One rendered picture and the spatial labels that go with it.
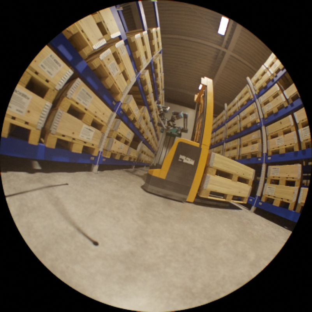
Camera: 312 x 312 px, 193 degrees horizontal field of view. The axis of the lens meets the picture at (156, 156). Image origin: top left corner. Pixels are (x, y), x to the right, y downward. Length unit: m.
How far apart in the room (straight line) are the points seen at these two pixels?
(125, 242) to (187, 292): 0.40
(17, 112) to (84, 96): 0.70
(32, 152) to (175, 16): 7.61
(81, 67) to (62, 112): 0.51
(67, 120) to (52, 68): 0.53
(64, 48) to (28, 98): 0.53
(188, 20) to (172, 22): 0.94
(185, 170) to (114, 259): 1.21
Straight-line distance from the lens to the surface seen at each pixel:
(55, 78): 1.00
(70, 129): 1.06
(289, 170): 2.13
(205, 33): 7.53
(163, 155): 2.93
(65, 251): 0.52
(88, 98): 1.15
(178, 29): 7.46
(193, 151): 1.33
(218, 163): 1.51
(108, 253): 0.51
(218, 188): 1.55
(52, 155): 1.10
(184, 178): 1.30
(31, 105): 0.93
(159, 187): 1.30
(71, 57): 1.19
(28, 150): 1.03
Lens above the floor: 0.45
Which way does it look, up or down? 4 degrees up
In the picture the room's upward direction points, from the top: 17 degrees clockwise
